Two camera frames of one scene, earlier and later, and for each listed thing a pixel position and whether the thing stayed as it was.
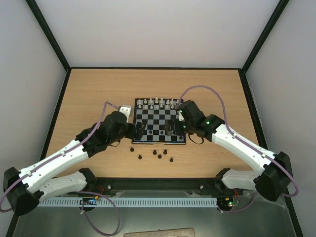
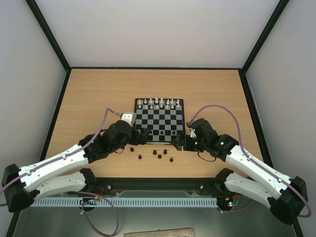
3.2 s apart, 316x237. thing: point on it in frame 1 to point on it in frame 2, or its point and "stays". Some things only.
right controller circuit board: [227, 202] stays
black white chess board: [154, 112] stays
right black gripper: [175, 126] to [185, 143]
